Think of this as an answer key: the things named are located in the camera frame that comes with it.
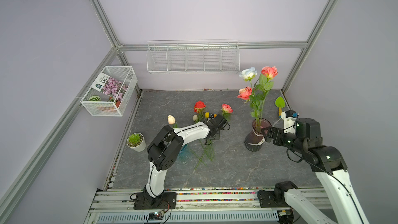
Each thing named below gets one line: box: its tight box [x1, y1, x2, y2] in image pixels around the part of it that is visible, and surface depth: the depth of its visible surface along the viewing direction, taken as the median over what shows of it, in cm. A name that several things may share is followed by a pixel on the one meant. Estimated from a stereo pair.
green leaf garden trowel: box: [274, 96, 286, 118], surface depth 115 cm
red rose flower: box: [193, 100, 206, 122], surface depth 107 cm
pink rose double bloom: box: [249, 66, 279, 128], surface depth 75 cm
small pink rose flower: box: [236, 86, 253, 104], surface depth 72 cm
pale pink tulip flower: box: [167, 114, 176, 125], surface depth 71 cm
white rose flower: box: [239, 66, 258, 90], surface depth 74 cm
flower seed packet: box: [90, 72, 129, 102], surface depth 76 cm
